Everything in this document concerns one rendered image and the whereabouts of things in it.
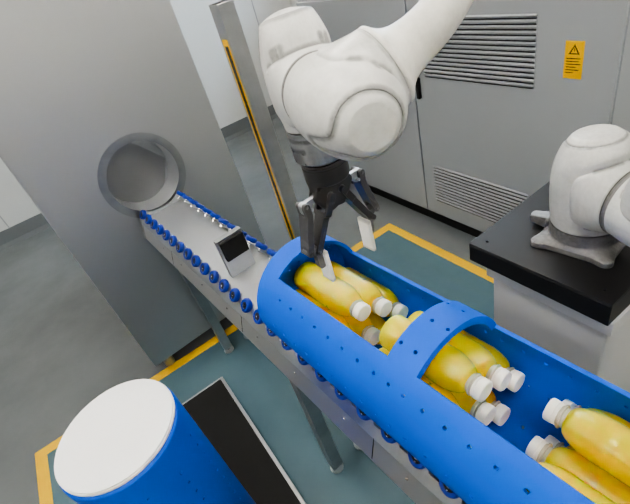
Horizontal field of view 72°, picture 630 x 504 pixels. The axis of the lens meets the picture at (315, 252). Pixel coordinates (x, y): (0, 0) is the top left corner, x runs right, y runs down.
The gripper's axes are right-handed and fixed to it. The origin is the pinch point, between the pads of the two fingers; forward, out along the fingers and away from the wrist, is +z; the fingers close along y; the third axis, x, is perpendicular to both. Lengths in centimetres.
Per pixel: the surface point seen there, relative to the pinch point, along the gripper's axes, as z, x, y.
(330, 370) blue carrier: 19.5, 3.0, 13.0
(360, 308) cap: 13.9, 0.3, 0.6
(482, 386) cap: 14.0, 28.5, 0.6
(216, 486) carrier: 55, -19, 44
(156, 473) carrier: 32, -15, 51
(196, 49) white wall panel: 25, -453, -172
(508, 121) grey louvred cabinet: 48, -61, -150
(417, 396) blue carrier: 12.6, 22.8, 9.2
